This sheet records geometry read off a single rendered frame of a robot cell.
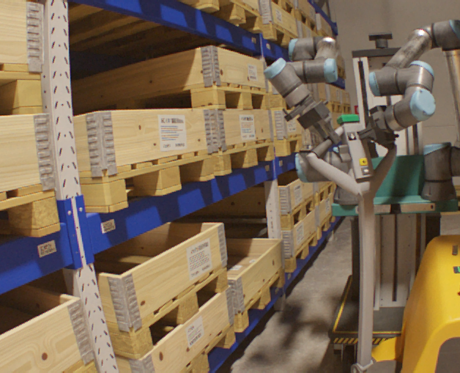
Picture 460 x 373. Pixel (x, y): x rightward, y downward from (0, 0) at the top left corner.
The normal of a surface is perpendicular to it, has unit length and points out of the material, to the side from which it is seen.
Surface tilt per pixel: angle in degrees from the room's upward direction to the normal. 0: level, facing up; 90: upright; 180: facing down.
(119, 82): 90
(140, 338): 90
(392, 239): 90
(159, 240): 90
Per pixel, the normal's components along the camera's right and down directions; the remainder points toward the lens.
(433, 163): -0.72, 0.16
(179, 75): -0.41, 0.16
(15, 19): 0.91, -0.04
